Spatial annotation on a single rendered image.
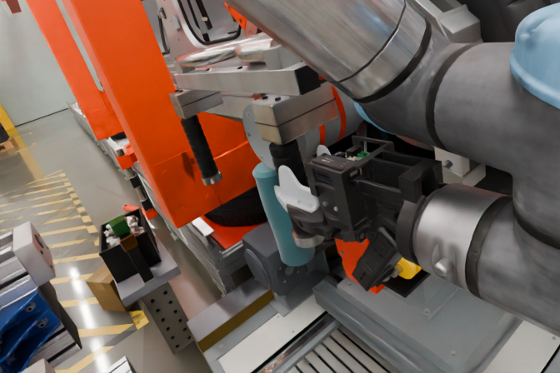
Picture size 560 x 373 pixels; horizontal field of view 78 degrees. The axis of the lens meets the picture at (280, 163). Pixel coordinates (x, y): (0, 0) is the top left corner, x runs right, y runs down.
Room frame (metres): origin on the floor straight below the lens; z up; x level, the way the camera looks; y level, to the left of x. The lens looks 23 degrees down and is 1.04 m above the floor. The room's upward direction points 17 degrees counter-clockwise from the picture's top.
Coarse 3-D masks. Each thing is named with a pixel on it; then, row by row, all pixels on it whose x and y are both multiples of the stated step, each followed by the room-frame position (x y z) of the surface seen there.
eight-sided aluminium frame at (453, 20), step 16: (416, 0) 0.45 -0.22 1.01; (432, 0) 0.47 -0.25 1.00; (448, 0) 0.46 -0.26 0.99; (432, 16) 0.43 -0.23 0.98; (448, 16) 0.43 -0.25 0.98; (464, 16) 0.44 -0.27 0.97; (256, 32) 0.79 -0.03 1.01; (448, 32) 0.41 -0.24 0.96; (464, 32) 0.42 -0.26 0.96; (480, 32) 0.44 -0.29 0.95; (256, 64) 0.86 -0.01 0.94; (256, 96) 0.87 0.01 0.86; (304, 160) 0.82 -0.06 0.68; (448, 160) 0.44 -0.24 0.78; (464, 160) 0.41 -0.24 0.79; (448, 176) 0.42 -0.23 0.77; (464, 176) 0.41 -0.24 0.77; (480, 176) 0.43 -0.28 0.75
